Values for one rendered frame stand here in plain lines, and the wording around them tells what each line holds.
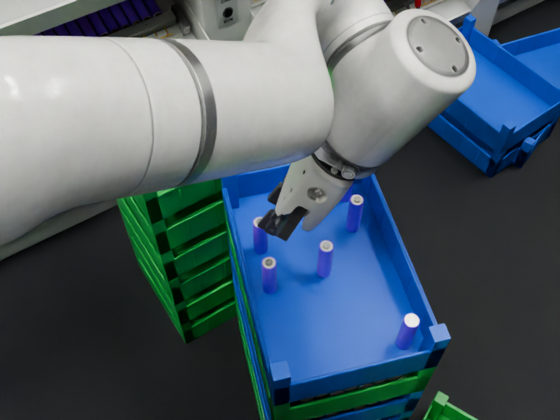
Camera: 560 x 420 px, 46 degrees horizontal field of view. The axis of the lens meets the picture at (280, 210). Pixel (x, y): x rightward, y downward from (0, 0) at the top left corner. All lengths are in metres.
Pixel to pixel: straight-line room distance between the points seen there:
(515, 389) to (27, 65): 1.09
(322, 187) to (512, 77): 1.03
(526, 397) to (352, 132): 0.80
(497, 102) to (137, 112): 1.28
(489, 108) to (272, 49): 1.13
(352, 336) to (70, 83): 0.56
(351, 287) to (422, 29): 0.39
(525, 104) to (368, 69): 1.04
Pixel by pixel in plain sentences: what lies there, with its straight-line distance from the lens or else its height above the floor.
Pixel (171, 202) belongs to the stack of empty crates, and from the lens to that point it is 0.89.
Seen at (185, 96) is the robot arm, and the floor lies 0.89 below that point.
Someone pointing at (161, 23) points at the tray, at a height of 0.39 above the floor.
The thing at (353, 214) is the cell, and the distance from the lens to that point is 0.85.
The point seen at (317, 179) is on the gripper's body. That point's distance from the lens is 0.64.
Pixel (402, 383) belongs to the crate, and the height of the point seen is 0.37.
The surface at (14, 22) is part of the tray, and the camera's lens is 1.04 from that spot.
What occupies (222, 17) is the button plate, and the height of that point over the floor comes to 0.41.
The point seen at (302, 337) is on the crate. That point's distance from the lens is 0.81.
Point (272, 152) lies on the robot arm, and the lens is 0.43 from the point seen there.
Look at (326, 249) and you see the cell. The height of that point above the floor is 0.47.
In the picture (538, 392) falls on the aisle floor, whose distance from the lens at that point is 1.30.
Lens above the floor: 1.14
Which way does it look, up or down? 55 degrees down
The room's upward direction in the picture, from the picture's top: straight up
